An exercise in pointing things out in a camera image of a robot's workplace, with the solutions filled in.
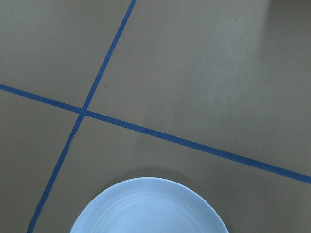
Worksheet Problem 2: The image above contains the blue plate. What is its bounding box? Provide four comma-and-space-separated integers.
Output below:
70, 177, 228, 233

